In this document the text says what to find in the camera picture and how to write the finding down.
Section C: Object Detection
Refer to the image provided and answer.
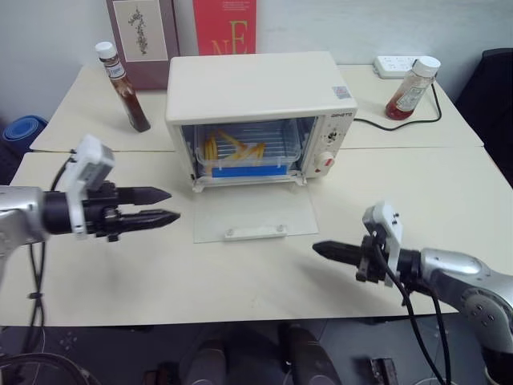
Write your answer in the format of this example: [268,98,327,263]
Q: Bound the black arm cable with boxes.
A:
[22,154,79,358]
[370,236,453,385]

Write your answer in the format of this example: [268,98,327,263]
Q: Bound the blue round stool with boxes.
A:
[1,115,50,142]

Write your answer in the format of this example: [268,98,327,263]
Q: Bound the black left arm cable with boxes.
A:
[22,154,79,358]

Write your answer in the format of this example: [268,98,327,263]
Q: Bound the yellow french fries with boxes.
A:
[203,127,267,168]

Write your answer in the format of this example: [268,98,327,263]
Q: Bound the clear plastic food container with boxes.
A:
[195,119,303,182]

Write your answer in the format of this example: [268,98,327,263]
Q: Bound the maroon box with plant print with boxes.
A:
[105,0,181,91]

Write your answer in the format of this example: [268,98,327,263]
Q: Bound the black power cord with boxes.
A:
[352,82,443,132]

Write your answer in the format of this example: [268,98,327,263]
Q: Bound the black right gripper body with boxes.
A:
[354,233,389,285]

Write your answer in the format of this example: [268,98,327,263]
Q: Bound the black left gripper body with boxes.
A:
[82,180,123,244]

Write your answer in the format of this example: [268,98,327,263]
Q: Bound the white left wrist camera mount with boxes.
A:
[63,134,116,241]

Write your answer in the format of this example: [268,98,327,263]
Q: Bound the black chair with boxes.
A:
[454,47,513,184]

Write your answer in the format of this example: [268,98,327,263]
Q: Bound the cream white toaster oven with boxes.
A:
[166,51,359,193]

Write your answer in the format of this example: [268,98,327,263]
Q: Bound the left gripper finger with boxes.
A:
[118,209,182,234]
[116,185,174,206]

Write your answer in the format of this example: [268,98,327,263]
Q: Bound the dark rounded shape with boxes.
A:
[279,322,344,385]

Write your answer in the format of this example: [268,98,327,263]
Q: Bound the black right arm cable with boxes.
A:
[370,236,453,385]

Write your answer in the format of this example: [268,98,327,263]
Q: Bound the white power strip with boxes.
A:
[372,54,426,79]

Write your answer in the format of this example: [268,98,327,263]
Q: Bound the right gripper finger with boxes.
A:
[312,240,365,255]
[315,250,364,269]

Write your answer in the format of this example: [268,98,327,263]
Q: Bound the white red oven knob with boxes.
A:
[313,152,337,176]

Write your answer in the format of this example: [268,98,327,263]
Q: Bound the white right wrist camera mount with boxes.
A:
[362,200,405,289]

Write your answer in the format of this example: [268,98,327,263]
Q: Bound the small brown ribbed block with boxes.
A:
[367,355,397,385]

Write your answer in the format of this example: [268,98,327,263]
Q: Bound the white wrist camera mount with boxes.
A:
[362,200,405,289]
[63,134,116,241]

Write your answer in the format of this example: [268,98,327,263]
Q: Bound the red sauce bottle white cap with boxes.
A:
[385,57,442,121]

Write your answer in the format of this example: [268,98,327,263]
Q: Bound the brown sauce bottle white cap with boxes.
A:
[94,41,152,134]

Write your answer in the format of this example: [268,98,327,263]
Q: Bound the red book with gold letters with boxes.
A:
[192,0,258,58]

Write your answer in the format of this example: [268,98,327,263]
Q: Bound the glass oven door with handle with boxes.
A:
[192,185,321,245]

